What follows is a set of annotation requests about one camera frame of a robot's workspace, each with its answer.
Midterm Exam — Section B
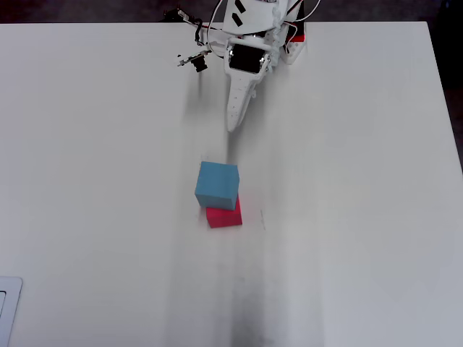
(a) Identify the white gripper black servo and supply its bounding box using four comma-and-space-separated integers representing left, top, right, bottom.
223, 33, 275, 134

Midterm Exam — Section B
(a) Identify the blue foam cube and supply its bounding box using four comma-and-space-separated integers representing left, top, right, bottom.
194, 160, 241, 213

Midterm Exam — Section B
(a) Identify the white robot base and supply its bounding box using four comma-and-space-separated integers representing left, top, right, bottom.
281, 20, 308, 67

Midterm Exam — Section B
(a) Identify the red foam cube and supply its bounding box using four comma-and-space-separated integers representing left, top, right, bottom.
205, 194, 244, 230

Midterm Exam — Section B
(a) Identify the white tray corner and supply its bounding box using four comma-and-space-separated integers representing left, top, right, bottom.
0, 277, 24, 347

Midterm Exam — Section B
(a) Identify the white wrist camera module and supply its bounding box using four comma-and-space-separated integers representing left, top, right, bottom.
176, 49, 213, 74

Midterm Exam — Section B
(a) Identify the translucent spiral cable wrap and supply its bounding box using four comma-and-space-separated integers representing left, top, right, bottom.
269, 7, 287, 68

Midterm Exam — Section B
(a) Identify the white servo cable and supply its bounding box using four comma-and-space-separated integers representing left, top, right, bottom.
207, 0, 233, 56

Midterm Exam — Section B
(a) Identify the black camera cable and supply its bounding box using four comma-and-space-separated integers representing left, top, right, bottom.
194, 18, 205, 48

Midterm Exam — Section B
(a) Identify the red black servo cable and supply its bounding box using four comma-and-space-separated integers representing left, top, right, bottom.
284, 0, 323, 46

